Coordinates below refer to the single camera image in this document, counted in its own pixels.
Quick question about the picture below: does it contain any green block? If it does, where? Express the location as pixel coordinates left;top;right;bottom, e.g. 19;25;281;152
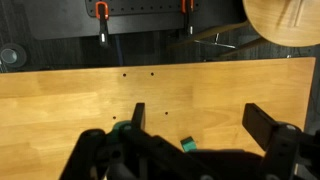
180;136;198;153

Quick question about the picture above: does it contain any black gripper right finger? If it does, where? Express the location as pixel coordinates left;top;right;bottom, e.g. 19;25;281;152
242;102;320;180

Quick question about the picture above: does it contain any black perforated board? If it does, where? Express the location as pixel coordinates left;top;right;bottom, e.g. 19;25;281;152
84;0;203;18

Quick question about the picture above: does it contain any thin metal rod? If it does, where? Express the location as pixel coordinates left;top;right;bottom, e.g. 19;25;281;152
194;33;237;50

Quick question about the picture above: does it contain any black round knob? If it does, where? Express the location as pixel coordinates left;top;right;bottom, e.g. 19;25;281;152
0;42;28;70

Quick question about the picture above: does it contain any orange black clamp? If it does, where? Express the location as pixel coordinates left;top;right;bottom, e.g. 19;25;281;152
180;0;196;38
94;1;112;48

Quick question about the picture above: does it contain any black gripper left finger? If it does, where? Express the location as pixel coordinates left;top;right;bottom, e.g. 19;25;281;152
59;102;201;180

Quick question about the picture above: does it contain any round wooden stool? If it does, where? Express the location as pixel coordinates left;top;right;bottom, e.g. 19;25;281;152
173;0;320;59

